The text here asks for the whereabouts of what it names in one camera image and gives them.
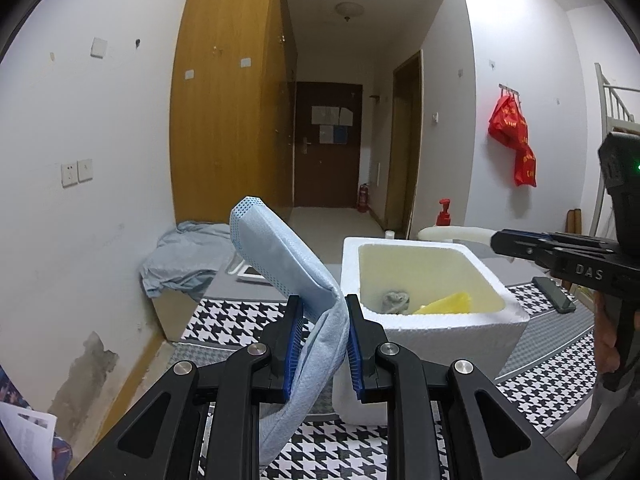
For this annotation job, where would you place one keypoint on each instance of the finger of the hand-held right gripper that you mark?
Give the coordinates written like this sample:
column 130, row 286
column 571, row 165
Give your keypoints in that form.
column 575, row 255
column 520, row 242

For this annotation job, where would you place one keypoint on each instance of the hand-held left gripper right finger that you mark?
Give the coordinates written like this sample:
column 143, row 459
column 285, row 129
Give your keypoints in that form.
column 354, row 360

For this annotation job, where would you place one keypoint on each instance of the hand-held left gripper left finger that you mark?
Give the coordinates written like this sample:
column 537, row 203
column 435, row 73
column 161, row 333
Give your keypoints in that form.
column 292, row 355

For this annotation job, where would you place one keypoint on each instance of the white corrugated foam sheet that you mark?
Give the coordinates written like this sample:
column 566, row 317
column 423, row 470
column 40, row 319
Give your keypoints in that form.
column 450, row 234

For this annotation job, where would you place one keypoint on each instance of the grey sock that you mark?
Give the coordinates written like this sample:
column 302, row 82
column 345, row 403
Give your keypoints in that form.
column 395, row 301

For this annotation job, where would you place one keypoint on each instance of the yellow foam net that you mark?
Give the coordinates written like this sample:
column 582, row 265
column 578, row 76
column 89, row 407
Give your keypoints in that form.
column 450, row 304

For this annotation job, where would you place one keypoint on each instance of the white foam box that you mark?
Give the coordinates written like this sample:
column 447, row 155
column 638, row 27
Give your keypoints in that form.
column 450, row 340

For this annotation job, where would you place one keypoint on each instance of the blue face mask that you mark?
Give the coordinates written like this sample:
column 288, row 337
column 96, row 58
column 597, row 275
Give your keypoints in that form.
column 280, row 255

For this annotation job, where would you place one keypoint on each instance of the person's right hand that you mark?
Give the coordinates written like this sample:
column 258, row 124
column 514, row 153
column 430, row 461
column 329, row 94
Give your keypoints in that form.
column 606, row 335

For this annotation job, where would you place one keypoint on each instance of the leaning wooden boards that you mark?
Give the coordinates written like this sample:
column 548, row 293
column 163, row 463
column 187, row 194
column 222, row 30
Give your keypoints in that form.
column 575, row 221

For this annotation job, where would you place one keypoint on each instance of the black smartphone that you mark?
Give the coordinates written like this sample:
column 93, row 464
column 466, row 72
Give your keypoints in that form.
column 552, row 294

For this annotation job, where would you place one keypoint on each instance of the red plastic bag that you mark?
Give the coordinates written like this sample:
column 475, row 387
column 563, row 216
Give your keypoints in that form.
column 509, row 122
column 526, row 167

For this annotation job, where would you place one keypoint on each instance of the white pump bottle red cap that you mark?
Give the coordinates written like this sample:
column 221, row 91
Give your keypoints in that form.
column 443, row 214

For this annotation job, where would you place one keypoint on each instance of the white tablet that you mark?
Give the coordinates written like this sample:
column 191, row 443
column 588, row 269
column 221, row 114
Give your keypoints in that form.
column 250, row 274

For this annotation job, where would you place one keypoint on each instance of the houndstooth patterned mat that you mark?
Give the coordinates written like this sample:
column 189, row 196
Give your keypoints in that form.
column 540, row 385

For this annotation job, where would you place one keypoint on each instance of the metal bunk bed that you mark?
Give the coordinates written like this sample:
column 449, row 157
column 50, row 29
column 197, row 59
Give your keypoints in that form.
column 615, row 105

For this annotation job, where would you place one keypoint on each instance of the wooden side door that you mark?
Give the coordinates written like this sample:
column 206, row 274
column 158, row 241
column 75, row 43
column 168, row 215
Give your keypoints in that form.
column 406, row 150

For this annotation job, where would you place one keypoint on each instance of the grey-blue quilt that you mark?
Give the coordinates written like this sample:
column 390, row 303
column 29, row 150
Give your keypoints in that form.
column 185, row 255

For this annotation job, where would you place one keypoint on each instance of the red fire extinguisher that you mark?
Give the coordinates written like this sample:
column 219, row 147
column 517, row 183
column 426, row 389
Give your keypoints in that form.
column 363, row 199

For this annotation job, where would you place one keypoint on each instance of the dark brown entry door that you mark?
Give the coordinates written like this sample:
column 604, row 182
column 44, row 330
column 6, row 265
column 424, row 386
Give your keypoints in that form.
column 325, row 170

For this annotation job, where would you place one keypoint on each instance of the blue door notice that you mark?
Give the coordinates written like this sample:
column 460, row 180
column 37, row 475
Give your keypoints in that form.
column 341, row 134

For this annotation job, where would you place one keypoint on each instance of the white door notice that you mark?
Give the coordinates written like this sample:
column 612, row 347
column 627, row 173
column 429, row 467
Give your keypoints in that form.
column 326, row 134
column 346, row 115
column 323, row 114

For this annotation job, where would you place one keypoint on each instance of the wooden wardrobe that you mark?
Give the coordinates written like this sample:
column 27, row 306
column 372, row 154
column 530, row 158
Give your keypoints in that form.
column 225, row 110

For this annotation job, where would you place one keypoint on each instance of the printed paper sheets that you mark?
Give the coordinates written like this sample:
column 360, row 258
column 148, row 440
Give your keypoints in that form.
column 25, row 435

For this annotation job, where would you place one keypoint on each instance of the ceiling lamp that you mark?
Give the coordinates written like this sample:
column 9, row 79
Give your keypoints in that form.
column 348, row 9

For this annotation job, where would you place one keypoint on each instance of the metal wall hook rack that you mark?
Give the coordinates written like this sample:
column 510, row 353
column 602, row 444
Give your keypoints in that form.
column 509, row 89

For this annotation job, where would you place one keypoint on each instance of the white blank wall plate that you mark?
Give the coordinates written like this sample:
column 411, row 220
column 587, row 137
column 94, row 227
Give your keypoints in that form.
column 98, row 47

